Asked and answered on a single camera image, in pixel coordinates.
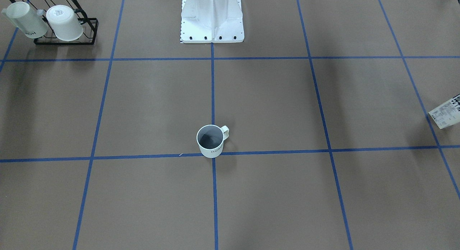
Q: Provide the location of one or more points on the blue white milk carton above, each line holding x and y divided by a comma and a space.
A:
447, 113

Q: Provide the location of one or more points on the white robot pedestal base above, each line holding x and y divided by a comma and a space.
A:
212, 21

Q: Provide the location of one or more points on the white mug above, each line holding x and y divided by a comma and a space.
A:
210, 139

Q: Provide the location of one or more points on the black wire cup rack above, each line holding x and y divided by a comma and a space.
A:
90, 25

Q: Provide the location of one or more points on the white cup in rack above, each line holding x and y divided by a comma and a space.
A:
64, 22
22, 16

